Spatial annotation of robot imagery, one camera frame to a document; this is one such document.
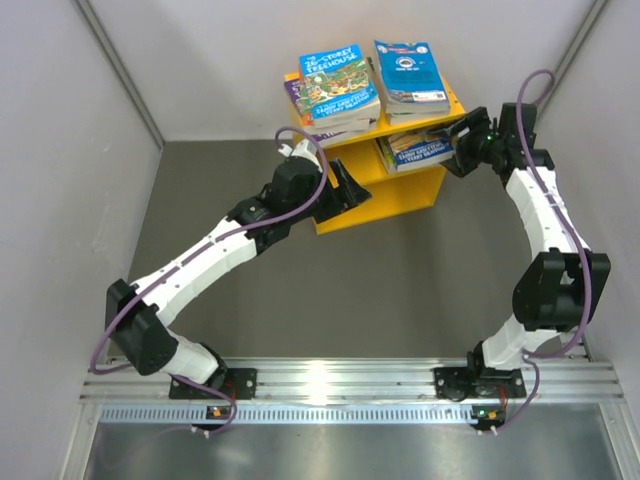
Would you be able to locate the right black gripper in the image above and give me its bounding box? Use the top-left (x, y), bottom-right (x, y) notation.
top-left (428, 108), bottom-right (505, 178)

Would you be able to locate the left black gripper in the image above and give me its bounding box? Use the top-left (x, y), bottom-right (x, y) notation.
top-left (288, 158), bottom-right (370, 224)

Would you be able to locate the blue 91-Storey Treehouse book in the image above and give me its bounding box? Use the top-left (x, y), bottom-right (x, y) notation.
top-left (387, 130), bottom-right (454, 173)

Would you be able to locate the lime 65-Storey Treehouse book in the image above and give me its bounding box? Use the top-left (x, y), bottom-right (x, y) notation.
top-left (376, 137), bottom-right (399, 174)

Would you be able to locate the blue back-cover book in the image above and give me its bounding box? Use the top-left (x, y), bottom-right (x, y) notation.
top-left (374, 40), bottom-right (451, 115)

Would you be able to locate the light blue 26-Storey Treehouse book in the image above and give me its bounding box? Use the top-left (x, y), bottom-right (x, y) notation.
top-left (298, 44), bottom-right (381, 128)

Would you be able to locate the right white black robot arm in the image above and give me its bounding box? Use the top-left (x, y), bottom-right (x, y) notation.
top-left (432, 102), bottom-right (611, 397)

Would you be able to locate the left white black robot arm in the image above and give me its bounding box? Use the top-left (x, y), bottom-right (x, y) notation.
top-left (105, 155), bottom-right (372, 397)

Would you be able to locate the yellow wooden shelf box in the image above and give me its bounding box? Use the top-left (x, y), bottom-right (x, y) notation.
top-left (315, 89), bottom-right (465, 234)

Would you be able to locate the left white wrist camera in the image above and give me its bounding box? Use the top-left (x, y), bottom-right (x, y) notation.
top-left (278, 140), bottom-right (320, 165)

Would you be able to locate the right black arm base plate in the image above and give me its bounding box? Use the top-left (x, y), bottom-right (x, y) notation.
top-left (434, 366), bottom-right (527, 402)

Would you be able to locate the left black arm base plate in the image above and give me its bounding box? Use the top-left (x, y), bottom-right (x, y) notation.
top-left (168, 367), bottom-right (258, 400)

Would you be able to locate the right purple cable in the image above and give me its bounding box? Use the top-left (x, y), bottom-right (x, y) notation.
top-left (434, 68), bottom-right (597, 441)

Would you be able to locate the aluminium mounting rail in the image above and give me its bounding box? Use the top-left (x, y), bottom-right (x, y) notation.
top-left (80, 358), bottom-right (624, 406)

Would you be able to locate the slotted grey cable duct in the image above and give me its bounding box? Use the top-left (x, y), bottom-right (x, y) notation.
top-left (100, 404), bottom-right (504, 425)

